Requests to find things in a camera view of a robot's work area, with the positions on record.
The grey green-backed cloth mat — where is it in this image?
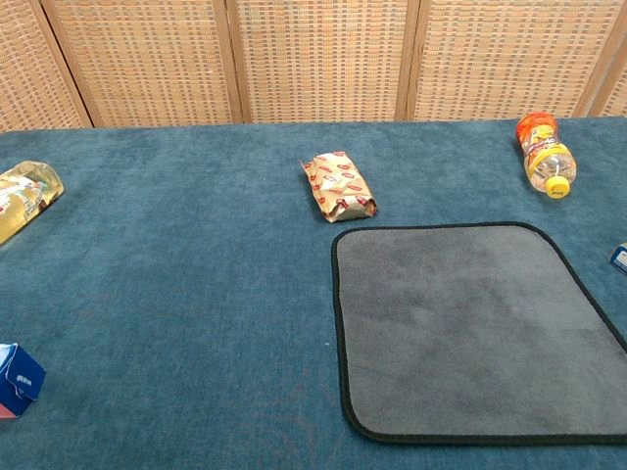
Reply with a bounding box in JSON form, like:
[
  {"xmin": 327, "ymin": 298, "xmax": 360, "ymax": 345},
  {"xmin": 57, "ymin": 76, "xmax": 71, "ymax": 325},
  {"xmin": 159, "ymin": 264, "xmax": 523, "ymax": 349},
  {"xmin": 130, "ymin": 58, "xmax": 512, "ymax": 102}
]
[{"xmin": 330, "ymin": 221, "xmax": 627, "ymax": 446}]

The beige red-print snack packet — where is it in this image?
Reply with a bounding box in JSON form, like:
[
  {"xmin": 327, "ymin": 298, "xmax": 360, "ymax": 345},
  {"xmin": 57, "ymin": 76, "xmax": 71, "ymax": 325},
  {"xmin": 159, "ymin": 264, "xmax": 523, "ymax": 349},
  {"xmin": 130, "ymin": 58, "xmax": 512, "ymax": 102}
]
[{"xmin": 300, "ymin": 150, "xmax": 379, "ymax": 224}]

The blue felt table cover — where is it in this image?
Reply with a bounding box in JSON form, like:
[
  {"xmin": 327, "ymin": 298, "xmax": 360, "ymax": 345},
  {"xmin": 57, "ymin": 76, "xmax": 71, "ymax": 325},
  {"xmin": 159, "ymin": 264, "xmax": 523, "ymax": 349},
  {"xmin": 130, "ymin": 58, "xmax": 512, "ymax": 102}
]
[{"xmin": 0, "ymin": 116, "xmax": 627, "ymax": 470}]

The woven wooden folding screen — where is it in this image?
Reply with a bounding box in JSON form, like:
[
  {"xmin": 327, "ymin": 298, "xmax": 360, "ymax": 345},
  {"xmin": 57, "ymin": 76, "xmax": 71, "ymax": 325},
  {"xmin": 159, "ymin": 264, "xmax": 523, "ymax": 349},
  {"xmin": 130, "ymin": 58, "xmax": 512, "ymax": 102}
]
[{"xmin": 0, "ymin": 0, "xmax": 627, "ymax": 133}]

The orange-label bottle with yellow cap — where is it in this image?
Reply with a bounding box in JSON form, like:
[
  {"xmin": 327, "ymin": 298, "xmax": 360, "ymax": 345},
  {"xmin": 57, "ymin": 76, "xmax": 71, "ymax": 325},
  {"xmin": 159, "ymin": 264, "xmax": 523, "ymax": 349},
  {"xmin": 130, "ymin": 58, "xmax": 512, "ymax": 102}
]
[{"xmin": 515, "ymin": 112, "xmax": 578, "ymax": 201}]

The clear bottle with pale liquid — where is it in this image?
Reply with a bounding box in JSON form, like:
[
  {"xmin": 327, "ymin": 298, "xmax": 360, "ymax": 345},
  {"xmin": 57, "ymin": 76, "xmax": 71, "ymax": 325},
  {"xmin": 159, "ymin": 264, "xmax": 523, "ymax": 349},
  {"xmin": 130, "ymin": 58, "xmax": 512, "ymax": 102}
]
[{"xmin": 0, "ymin": 160, "xmax": 65, "ymax": 246}]

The blue box at edge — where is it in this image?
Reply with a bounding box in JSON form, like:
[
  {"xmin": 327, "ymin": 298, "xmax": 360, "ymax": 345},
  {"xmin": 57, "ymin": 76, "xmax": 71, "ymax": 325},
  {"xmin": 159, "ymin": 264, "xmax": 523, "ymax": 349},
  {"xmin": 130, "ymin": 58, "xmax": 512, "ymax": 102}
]
[{"xmin": 608, "ymin": 242, "xmax": 627, "ymax": 275}]

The long blue cookie box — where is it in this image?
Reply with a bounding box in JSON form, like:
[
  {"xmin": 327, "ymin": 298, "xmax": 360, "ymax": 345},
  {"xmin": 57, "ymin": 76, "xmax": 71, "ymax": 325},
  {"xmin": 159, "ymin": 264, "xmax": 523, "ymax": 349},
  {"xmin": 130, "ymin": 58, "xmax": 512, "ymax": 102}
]
[{"xmin": 0, "ymin": 342, "xmax": 47, "ymax": 421}]

